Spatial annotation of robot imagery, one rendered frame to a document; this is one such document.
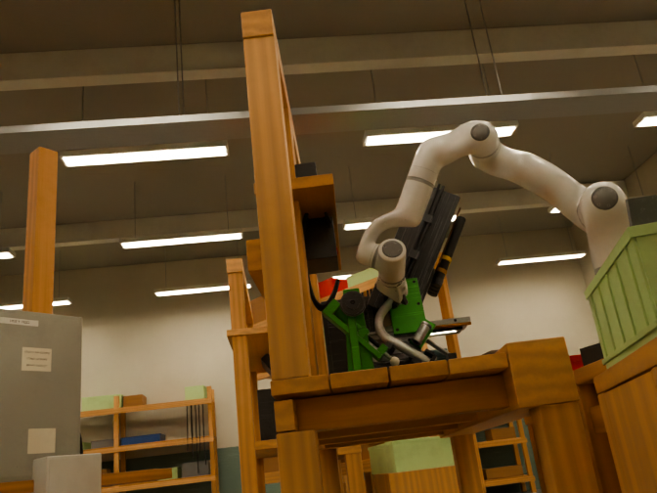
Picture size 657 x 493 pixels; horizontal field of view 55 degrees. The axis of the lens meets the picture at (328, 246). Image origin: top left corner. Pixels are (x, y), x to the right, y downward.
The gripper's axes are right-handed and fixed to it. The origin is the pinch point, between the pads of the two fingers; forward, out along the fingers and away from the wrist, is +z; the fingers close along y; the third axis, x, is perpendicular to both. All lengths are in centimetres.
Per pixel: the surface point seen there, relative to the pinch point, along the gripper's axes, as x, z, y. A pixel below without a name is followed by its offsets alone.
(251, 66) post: -3, -73, 52
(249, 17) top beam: -15, -78, 62
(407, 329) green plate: 4.3, 2.8, -9.9
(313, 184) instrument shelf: -1.1, -38.5, 31.2
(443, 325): -10.1, 15.3, -15.8
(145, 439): 78, 779, 411
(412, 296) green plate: -6.8, 2.8, -4.0
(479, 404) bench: 29, -41, -47
